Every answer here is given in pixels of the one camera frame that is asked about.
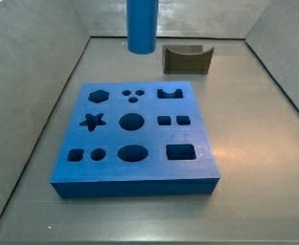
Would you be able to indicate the blue round cylinder peg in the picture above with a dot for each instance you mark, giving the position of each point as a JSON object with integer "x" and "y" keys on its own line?
{"x": 142, "y": 25}

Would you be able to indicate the blue shape sorter board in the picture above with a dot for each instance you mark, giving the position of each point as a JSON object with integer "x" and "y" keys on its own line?
{"x": 137, "y": 142}

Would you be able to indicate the dark olive curved cradle block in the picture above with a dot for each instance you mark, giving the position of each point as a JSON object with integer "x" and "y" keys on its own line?
{"x": 186, "y": 59}

